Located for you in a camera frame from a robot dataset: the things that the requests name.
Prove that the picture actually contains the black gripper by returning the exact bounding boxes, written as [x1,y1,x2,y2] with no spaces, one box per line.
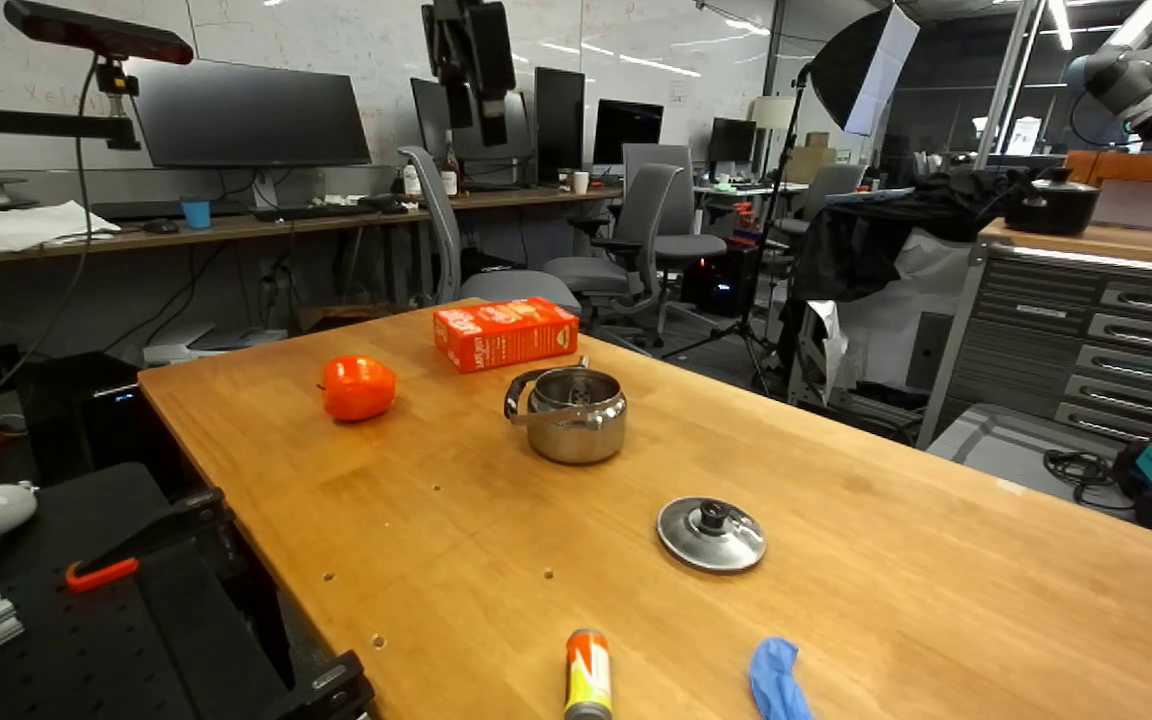
[419,0,519,105]

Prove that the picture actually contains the silver kettle lid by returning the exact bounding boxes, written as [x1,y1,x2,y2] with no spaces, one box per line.
[651,491,773,577]

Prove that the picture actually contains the silver kettle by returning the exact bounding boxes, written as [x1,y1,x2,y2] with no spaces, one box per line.
[499,354,630,466]

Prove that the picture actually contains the black desk monitor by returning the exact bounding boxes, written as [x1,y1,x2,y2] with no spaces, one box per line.
[408,71,463,167]

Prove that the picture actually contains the tall black monitor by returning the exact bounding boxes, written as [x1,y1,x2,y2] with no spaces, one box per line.
[530,65,589,189]

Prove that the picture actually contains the small black monitor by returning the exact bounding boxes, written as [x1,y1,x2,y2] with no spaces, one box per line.
[590,96,669,167]

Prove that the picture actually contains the large dark monitor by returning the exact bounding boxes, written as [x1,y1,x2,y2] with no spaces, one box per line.
[127,59,376,173]

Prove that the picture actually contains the grey mesh office chair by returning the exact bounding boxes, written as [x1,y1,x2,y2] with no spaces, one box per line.
[394,139,582,320]

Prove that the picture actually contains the orange cracker box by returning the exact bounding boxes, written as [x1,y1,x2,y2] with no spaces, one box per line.
[426,290,582,376]

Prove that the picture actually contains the orange tomato toy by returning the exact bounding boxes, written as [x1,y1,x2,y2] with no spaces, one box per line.
[316,353,405,427]

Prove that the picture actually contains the black softbox light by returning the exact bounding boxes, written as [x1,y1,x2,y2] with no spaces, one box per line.
[731,0,922,363]

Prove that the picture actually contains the white papers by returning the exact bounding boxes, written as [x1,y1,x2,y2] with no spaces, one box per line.
[0,195,124,256]

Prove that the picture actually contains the black computer tower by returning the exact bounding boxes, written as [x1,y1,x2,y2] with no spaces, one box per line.
[13,347,156,489]

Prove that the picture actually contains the black bowl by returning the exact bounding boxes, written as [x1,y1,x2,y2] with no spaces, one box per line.
[1002,174,1105,238]

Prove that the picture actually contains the orange yellow tube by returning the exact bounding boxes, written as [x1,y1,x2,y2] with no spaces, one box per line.
[560,623,617,720]

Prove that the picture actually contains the grey drawer cabinet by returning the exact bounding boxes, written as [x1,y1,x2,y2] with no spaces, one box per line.
[916,214,1152,455]

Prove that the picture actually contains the blue cloth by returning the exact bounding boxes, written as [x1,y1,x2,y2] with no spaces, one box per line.
[745,630,819,720]

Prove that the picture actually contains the black camera bar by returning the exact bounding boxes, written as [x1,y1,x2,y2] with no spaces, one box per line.
[0,0,195,66]

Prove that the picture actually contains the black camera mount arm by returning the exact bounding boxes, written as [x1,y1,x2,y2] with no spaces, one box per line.
[0,100,145,150]

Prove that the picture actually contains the orange handled black clamp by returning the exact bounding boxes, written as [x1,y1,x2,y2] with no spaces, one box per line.
[58,483,226,601]

